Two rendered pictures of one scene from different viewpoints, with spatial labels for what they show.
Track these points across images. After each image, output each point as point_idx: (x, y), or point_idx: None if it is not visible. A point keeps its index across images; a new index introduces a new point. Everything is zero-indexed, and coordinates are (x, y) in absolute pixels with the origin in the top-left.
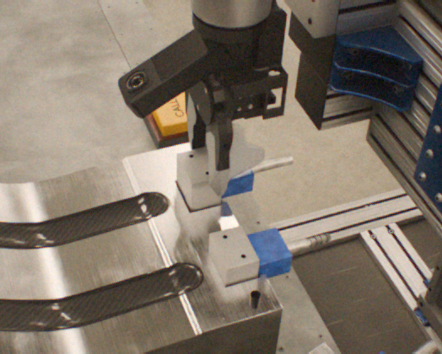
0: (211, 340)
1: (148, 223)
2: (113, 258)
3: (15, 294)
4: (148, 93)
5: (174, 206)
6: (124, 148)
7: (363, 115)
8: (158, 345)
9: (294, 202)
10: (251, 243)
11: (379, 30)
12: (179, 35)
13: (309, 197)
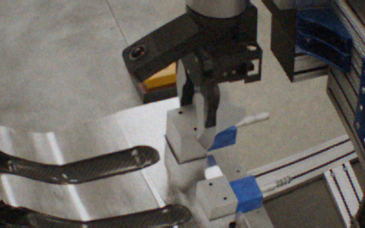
0: None
1: (142, 172)
2: (116, 197)
3: (56, 213)
4: (147, 63)
5: (164, 157)
6: (111, 100)
7: (322, 71)
8: None
9: (274, 147)
10: (232, 188)
11: (323, 11)
12: None
13: (288, 140)
